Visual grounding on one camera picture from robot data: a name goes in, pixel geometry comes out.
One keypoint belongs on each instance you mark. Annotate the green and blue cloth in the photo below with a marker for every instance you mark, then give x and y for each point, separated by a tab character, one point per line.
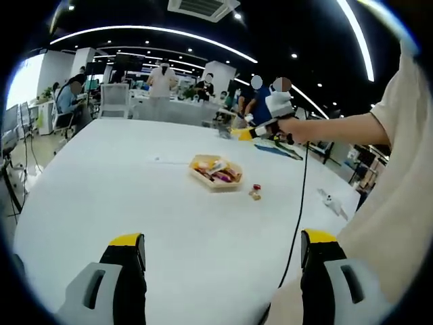
280	151

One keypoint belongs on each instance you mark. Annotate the yellow food tongs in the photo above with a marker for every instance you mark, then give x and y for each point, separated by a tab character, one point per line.
233	129

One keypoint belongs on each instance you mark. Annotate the ceiling air conditioner unit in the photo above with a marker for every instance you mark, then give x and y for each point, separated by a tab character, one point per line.
203	6

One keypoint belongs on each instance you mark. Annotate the small red candy food packet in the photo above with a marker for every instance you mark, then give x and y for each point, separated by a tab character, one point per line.
257	187

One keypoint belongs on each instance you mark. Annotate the person's right hand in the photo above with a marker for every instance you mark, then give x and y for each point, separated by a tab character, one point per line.
294	130

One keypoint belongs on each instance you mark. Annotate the green potted plant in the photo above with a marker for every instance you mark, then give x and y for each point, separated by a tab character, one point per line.
45	94

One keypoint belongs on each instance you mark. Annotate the operator in beige shirt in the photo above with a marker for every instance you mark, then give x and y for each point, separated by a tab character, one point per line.
399	203

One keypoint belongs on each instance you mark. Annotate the white mesh office chair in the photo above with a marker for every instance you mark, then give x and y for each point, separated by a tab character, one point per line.
115	101

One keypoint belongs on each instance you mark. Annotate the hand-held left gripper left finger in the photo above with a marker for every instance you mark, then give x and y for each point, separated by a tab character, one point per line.
125	271

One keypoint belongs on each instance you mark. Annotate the long ceiling light strip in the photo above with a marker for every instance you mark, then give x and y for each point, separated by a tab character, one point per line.
363	44
152	28

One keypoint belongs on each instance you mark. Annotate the beige hexagonal food container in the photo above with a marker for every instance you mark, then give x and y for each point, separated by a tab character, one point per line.
216	188

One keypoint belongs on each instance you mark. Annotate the pile of food snack packets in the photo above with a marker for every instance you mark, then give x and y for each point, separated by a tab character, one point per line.
218	171

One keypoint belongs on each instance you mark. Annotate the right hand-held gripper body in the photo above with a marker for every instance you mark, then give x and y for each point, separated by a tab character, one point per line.
279	105

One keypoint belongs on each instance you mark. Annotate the white game controller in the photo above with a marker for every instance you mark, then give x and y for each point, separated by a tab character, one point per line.
329	201

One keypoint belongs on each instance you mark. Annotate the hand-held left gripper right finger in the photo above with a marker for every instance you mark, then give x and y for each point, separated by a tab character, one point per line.
318	271

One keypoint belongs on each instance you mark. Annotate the small brown candy food packet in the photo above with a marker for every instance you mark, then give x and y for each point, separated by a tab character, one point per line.
255	195

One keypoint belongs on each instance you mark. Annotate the grey crumpled bag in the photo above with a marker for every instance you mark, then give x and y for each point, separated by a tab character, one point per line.
225	133

